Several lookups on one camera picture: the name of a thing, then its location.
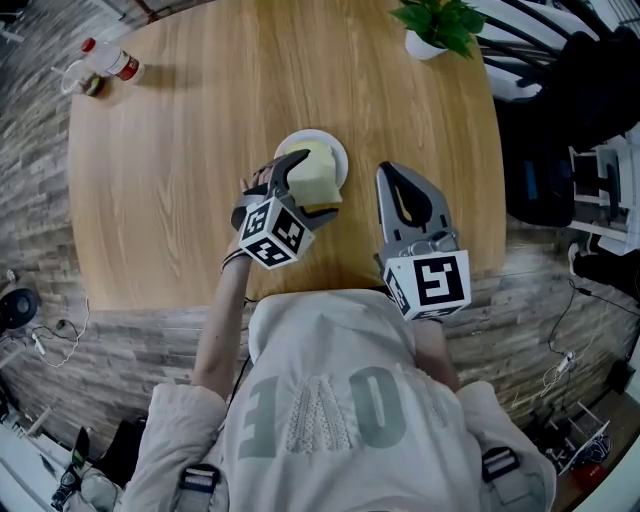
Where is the clear plastic bottle red label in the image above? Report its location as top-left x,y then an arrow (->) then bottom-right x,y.
80,36 -> 147,84

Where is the black strap buckle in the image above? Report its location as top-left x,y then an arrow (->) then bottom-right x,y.
179,463 -> 222,493
480,445 -> 522,484

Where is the person's left forearm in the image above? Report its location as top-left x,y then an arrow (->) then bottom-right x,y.
191,233 -> 252,401

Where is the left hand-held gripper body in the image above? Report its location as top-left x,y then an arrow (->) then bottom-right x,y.
230,191 -> 317,272

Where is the black wrist band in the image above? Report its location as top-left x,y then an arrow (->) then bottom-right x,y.
221,249 -> 250,273

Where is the bread slice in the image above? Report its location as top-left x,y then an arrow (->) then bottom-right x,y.
284,140 -> 344,207

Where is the white shelf rack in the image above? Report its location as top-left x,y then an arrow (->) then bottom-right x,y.
568,141 -> 640,242

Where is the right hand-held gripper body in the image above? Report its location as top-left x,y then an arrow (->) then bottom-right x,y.
374,229 -> 473,323

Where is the person's beige printed shirt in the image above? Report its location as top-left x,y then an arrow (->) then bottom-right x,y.
119,288 -> 559,512

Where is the clear plastic cup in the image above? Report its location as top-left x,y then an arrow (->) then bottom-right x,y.
60,59 -> 107,99

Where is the white round plate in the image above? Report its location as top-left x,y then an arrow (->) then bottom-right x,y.
273,128 -> 350,187

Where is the black cable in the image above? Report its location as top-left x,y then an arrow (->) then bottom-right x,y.
546,278 -> 640,357

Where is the black chair with dark jacket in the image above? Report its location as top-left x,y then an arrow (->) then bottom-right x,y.
491,26 -> 640,230

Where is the white cable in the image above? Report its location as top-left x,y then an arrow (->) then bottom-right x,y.
31,296 -> 92,370

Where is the black metal railing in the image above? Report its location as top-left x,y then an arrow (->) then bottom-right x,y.
473,0 -> 602,102

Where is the green plant in white pot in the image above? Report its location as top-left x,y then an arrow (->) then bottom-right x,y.
389,0 -> 488,62

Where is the black round device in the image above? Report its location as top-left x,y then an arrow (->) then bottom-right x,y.
0,286 -> 41,332

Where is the person's left hand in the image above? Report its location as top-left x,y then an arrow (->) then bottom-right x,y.
239,163 -> 276,198

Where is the person's right forearm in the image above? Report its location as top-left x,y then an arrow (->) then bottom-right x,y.
411,316 -> 462,397

